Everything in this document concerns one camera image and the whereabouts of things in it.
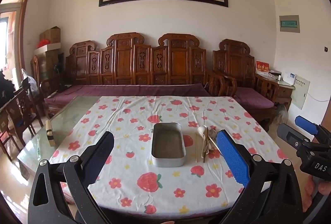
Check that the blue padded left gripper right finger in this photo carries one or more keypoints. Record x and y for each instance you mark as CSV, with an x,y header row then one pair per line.
x,y
271,192

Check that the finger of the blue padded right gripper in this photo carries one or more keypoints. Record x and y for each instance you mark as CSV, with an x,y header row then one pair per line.
x,y
306,125

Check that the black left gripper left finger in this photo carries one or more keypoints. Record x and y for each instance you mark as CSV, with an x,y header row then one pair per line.
x,y
47,203

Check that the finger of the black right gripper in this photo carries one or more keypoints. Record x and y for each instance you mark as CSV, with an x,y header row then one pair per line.
x,y
291,136

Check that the dark wooden chopstick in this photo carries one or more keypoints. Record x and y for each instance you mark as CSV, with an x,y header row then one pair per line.
x,y
205,143

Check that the metal spoon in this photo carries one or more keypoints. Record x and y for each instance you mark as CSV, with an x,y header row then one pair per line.
x,y
212,133

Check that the light wooden chopstick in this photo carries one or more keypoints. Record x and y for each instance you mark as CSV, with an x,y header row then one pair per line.
x,y
196,147

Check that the grey fluffy pet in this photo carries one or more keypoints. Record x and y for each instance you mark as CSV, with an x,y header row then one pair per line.
x,y
281,114

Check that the wooden side table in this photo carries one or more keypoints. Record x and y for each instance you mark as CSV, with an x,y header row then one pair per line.
x,y
276,91

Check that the white router device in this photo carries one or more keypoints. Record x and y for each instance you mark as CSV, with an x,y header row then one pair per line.
x,y
289,78

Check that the purple armchair cushion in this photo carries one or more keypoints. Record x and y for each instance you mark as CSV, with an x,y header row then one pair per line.
x,y
248,98

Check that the red gift box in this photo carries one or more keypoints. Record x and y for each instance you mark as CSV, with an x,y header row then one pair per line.
x,y
262,67

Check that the dark wooden chair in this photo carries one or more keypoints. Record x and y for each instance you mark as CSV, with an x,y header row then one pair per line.
x,y
17,116

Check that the purple sofa cushion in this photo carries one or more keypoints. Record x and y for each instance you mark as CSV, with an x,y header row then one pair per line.
x,y
68,95

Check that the carved wooden armchair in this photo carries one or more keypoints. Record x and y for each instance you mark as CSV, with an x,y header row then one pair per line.
x,y
233,62

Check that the floral strawberry tablecloth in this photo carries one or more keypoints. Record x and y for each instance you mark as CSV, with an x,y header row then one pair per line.
x,y
156,168

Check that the rectangular metal tray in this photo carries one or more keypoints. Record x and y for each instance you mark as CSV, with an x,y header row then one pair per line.
x,y
168,148

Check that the carved wooden sofa bench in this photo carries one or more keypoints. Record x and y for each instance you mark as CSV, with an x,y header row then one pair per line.
x,y
127,60

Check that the white wall distribution box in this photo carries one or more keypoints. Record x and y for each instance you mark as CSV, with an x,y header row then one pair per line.
x,y
300,92

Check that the grey wall electrical panel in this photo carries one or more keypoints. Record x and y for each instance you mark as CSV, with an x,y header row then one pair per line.
x,y
289,23

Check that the wooden door frame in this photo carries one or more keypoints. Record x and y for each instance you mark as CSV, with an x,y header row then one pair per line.
x,y
12,32

